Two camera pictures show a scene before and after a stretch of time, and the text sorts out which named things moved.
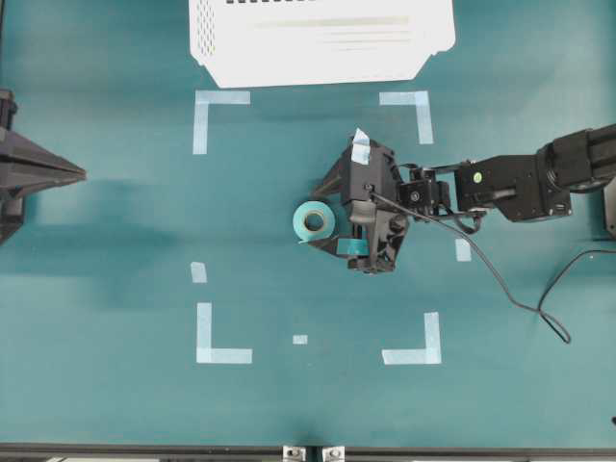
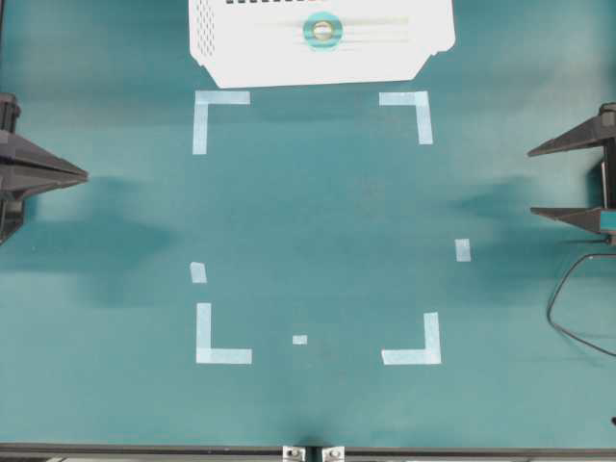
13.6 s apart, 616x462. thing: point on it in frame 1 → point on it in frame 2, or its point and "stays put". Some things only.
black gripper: (367, 179) → (601, 127)
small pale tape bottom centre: (299, 339) stays put
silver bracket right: (333, 453) stays put
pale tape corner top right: (420, 99) stays put
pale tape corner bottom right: (430, 354) stays put
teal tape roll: (313, 220) → (322, 30)
